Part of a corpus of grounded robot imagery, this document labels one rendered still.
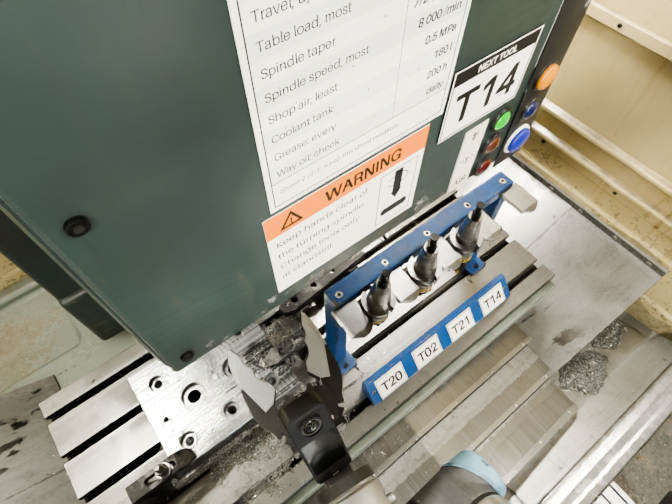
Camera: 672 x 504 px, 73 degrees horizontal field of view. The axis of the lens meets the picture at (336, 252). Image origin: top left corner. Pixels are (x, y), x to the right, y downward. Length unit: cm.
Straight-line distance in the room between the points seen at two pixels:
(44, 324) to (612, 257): 176
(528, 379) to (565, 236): 44
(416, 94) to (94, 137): 21
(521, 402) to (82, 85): 127
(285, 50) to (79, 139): 10
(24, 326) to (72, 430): 65
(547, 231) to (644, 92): 46
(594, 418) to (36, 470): 147
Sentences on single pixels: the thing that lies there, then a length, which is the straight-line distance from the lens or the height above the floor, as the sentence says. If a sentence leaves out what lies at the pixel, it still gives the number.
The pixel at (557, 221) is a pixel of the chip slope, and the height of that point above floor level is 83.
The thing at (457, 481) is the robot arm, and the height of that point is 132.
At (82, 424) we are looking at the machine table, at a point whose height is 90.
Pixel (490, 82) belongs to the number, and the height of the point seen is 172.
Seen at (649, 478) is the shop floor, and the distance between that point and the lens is 231.
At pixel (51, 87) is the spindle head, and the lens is 20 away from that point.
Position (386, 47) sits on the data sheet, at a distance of 29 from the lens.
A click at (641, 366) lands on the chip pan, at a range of 162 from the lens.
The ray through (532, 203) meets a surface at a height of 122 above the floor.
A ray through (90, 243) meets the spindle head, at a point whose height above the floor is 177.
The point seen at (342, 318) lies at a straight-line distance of 81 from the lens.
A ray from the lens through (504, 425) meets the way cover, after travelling 134.
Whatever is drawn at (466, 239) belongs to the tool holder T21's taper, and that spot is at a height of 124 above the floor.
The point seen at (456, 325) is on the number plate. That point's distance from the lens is 114.
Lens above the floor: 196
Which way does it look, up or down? 59 degrees down
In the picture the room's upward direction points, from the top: straight up
